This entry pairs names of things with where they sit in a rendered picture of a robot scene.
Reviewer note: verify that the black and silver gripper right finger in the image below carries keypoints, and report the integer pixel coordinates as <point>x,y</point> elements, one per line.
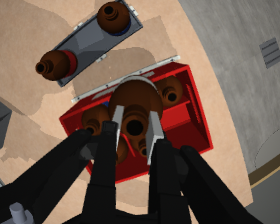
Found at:
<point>210,200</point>

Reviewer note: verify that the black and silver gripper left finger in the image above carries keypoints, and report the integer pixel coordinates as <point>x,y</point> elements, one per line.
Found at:
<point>34,194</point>

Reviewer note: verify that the red plastic crate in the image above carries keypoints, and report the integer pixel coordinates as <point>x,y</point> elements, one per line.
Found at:
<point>181,122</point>

